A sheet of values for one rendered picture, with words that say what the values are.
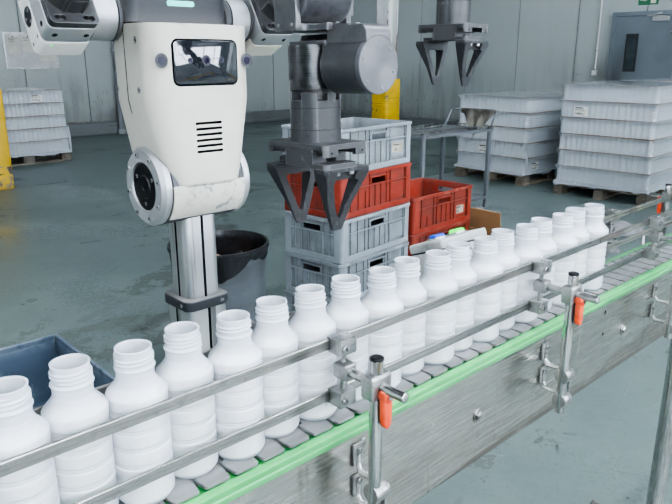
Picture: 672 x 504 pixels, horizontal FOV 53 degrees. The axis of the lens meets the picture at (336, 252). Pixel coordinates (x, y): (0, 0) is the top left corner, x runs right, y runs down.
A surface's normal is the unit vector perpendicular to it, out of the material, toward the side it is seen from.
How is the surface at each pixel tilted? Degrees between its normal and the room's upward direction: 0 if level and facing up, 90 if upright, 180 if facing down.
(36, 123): 91
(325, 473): 90
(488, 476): 0
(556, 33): 90
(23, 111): 91
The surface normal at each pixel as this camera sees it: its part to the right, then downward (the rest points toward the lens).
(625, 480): 0.00, -0.96
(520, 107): -0.75, 0.18
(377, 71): 0.69, 0.18
